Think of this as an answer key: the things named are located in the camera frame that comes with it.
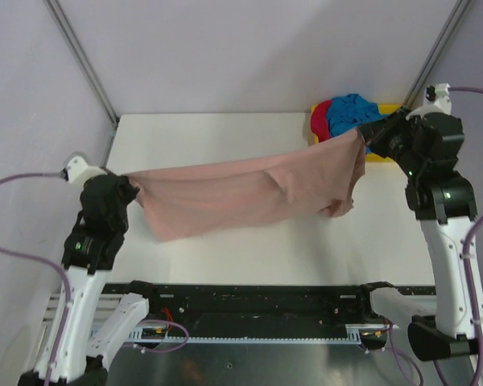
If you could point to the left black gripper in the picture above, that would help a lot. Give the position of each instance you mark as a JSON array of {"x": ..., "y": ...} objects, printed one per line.
[{"x": 131, "y": 190}]

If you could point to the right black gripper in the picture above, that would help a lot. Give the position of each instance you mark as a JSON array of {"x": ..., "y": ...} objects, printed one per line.
[{"x": 373, "y": 133}]

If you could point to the pink t shirt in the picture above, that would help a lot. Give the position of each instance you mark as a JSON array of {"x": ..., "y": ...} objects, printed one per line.
[{"x": 183, "y": 202}]

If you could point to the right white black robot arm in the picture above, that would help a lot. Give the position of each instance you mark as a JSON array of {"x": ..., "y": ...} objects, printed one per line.
[{"x": 446, "y": 210}]

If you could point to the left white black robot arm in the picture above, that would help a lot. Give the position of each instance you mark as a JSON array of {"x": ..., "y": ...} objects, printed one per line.
[{"x": 71, "y": 356}]

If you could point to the yellow plastic bin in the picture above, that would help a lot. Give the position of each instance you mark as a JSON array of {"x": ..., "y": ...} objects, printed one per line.
[{"x": 370, "y": 157}]

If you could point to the blue t shirt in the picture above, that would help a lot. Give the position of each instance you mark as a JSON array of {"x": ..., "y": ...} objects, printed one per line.
[{"x": 352, "y": 110}]

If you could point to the red t shirt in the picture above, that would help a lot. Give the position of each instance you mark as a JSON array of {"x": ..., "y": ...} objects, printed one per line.
[{"x": 319, "y": 125}]

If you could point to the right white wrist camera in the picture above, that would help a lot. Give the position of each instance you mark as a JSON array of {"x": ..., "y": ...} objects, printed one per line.
[{"x": 436, "y": 100}]

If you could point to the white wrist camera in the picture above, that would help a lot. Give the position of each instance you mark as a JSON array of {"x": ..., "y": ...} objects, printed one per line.
[
  {"x": 436, "y": 100},
  {"x": 77, "y": 170}
]

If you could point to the right aluminium corner post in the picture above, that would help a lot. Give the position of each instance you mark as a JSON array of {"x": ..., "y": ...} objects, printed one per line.
[{"x": 450, "y": 28}]

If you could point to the aluminium corner post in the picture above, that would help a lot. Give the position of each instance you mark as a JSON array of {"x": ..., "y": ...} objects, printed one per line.
[
  {"x": 75, "y": 47},
  {"x": 450, "y": 28}
]

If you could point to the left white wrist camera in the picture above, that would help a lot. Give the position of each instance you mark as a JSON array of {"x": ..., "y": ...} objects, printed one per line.
[{"x": 77, "y": 170}]

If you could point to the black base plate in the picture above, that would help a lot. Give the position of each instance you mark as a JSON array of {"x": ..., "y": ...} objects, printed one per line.
[{"x": 347, "y": 303}]

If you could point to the grey slotted cable duct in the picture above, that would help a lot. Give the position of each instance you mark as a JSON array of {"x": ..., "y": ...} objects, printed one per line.
[{"x": 351, "y": 334}]

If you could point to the left aluminium corner post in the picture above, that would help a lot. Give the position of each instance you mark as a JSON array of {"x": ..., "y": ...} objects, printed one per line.
[{"x": 75, "y": 47}]

